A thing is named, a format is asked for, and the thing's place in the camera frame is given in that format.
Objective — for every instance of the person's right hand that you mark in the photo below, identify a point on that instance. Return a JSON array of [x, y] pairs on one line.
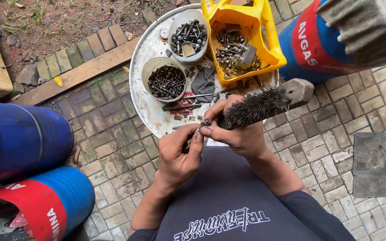
[[243, 139]]

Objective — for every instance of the small round metal cap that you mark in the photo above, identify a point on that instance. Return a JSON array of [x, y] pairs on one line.
[[164, 34]]

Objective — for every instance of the grey metal block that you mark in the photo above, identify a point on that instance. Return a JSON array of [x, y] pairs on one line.
[[247, 57]]

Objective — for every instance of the person's dark printed shirt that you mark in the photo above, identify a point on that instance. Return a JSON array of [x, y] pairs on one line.
[[233, 200]]

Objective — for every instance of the red plastic bag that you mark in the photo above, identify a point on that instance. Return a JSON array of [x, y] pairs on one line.
[[20, 221]]

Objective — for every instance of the dark grey cloth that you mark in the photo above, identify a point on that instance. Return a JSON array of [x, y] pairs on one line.
[[203, 83]]

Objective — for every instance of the blue drum with red band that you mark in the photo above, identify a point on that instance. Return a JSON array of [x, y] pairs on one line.
[[62, 197], [310, 43]]

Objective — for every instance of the person's left hand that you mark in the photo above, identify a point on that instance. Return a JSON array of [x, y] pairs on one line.
[[174, 157]]

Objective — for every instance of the pile of rusty bolts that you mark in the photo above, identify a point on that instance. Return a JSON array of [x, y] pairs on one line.
[[228, 53]]

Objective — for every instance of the yellow leaf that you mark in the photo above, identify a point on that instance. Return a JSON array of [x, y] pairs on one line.
[[58, 81]]

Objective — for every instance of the yellow cut plastic jerrycan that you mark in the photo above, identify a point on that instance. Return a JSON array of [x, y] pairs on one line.
[[266, 40]]

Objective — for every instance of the pile of dark screws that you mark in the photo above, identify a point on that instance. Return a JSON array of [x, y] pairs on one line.
[[167, 82]]

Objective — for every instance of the long wooden plank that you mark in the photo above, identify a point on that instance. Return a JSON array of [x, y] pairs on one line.
[[79, 75]]

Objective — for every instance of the thin metal rod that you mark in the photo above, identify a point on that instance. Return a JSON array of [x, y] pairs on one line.
[[199, 96]]

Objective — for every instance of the brown dry leaf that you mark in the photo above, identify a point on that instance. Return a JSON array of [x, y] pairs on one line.
[[76, 156]]

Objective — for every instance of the beige plastic bowl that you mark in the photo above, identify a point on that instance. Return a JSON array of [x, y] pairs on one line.
[[152, 65]]

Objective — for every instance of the pile of grey bolts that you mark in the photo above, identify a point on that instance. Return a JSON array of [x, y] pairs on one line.
[[189, 35]]

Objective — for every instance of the round white metal tray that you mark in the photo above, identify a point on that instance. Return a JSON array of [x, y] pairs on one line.
[[152, 110]]

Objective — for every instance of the grey plastic bowl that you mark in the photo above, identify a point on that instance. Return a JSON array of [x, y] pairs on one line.
[[193, 57]]

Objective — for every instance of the plain blue metal drum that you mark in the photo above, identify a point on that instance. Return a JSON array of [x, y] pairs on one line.
[[18, 140]]

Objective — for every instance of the rusty steel bolt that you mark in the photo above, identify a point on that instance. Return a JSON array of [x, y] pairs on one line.
[[205, 122]]

